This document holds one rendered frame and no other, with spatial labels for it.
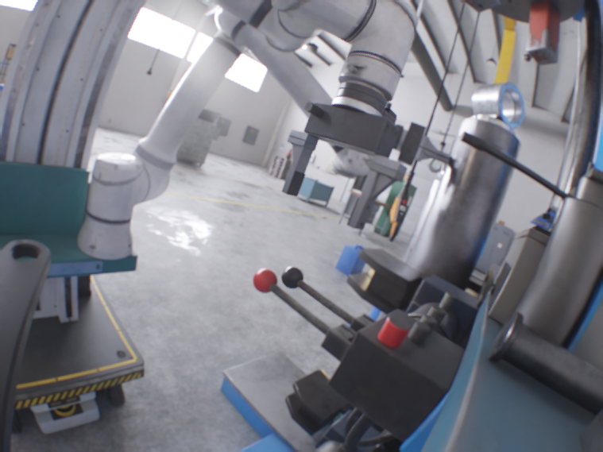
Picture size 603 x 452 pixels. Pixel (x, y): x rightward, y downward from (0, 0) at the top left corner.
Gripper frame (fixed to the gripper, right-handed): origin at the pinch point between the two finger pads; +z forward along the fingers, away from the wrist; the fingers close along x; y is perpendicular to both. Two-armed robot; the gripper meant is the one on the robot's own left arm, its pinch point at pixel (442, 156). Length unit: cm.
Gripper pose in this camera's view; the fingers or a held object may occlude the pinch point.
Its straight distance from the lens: 91.9
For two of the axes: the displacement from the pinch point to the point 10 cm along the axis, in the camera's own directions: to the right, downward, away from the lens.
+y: 3.3, -1.0, 9.4
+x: -3.5, 9.1, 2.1
